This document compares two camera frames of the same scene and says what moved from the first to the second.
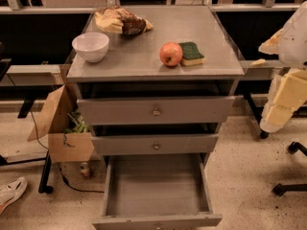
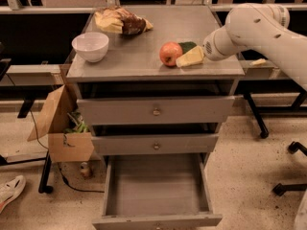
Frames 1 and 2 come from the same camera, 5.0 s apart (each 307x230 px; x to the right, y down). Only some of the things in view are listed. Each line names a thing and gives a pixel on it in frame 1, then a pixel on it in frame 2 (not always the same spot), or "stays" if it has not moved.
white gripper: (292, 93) → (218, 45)
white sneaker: (11, 191) stays
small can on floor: (84, 169) stays
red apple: (171, 54) stays
